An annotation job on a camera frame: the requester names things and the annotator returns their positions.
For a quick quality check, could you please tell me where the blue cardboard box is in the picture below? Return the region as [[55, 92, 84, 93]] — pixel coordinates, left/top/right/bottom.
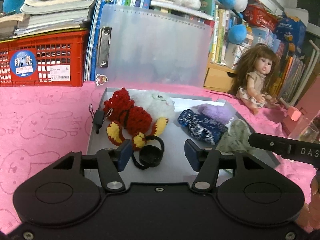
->
[[275, 12, 306, 55]]

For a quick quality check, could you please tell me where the stack of books on crate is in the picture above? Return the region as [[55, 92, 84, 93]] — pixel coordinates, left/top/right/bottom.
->
[[1, 0, 96, 40]]

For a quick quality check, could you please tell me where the silver shallow box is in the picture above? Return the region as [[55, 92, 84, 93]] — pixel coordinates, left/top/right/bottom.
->
[[84, 93, 280, 188]]

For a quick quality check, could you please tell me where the purple fluffy plush toy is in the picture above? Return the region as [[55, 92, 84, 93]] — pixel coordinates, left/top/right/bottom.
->
[[197, 104, 234, 125]]

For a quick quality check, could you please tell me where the red crochet flower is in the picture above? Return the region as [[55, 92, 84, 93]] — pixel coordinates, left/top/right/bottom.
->
[[103, 88, 152, 135]]

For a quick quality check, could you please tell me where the glass mug green handle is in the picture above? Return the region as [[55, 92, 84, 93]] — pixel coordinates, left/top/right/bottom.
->
[[288, 116, 319, 144]]

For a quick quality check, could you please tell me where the brown haired baby doll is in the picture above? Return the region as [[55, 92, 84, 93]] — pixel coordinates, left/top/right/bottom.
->
[[231, 43, 279, 115]]

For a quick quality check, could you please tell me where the wooden drawer organizer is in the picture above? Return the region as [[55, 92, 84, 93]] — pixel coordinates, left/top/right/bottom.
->
[[203, 53, 236, 93]]

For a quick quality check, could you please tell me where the pink triangular stand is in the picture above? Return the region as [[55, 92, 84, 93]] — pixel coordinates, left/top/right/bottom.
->
[[282, 75, 319, 137]]

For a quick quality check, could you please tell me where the white fluffy plush toy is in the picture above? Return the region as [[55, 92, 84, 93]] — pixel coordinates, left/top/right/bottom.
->
[[130, 90, 175, 122]]

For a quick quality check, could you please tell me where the black round lid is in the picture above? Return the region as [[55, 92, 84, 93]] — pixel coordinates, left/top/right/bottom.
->
[[139, 145, 163, 167]]

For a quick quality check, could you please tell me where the black binder clip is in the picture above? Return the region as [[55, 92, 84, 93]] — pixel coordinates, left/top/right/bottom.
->
[[89, 103, 113, 134]]

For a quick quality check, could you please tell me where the blue plush ball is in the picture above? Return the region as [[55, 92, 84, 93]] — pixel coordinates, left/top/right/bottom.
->
[[228, 24, 247, 44]]

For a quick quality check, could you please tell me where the translucent clipboard folder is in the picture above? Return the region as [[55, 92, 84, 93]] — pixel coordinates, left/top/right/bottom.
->
[[91, 4, 212, 87]]

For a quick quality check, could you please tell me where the blue floral brocade pouch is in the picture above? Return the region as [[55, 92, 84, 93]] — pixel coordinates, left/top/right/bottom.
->
[[177, 109, 228, 145]]

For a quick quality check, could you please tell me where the red plastic crate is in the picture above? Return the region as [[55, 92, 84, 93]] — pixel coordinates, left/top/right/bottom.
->
[[1, 29, 89, 87]]

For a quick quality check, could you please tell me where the black hair tie loop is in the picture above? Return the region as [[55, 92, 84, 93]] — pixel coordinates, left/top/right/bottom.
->
[[130, 135, 165, 170]]

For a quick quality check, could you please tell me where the row of upright books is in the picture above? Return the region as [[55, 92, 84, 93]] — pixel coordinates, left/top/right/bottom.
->
[[85, 0, 320, 107]]

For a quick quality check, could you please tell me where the yellow red crochet strap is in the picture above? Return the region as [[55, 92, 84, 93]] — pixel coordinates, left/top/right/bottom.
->
[[106, 116, 169, 151]]

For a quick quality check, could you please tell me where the person right hand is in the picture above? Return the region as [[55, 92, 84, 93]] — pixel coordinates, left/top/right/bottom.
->
[[296, 169, 320, 230]]

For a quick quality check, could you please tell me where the green floral fabric cap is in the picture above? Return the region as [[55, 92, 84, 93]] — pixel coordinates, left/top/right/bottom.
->
[[216, 119, 255, 155]]

